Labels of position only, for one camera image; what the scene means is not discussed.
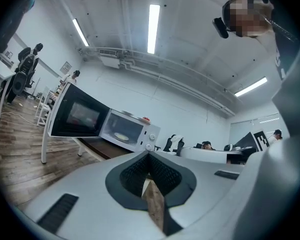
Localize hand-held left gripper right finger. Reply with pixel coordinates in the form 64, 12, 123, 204
149, 150, 247, 240

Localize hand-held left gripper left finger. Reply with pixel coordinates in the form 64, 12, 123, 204
23, 150, 166, 240

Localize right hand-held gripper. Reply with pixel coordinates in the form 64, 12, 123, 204
212, 45, 300, 240

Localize plain white food plate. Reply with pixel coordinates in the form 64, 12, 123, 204
114, 132, 130, 142

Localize white microwave oven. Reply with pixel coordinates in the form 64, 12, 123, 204
47, 82, 161, 153

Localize white curved desk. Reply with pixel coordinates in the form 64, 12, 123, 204
179, 146, 244, 165

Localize black white patterned board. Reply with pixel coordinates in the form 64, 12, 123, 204
252, 130, 270, 152

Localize black chair with white cloth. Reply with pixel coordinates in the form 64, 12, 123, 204
163, 134, 185, 156

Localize white slatted chair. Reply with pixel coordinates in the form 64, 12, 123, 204
34, 88, 56, 128

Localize long ceiling light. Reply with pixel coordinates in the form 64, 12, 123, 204
146, 3, 161, 55
72, 18, 90, 47
234, 76, 268, 98

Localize white ceiling pipes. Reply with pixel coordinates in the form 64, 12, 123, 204
78, 46, 237, 117

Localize person's black t-shirt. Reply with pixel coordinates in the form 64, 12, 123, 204
262, 8, 300, 81

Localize white ceiling air conditioner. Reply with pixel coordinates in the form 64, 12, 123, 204
98, 48, 121, 69

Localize white side table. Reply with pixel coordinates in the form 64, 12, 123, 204
0, 55, 17, 149

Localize black office chair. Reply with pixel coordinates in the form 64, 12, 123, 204
6, 43, 44, 105

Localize person's head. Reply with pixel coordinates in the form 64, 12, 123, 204
226, 0, 275, 39

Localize framed wall picture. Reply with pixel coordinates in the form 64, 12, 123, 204
59, 61, 73, 75

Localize black head-worn camera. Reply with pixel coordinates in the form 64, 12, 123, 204
212, 17, 230, 39

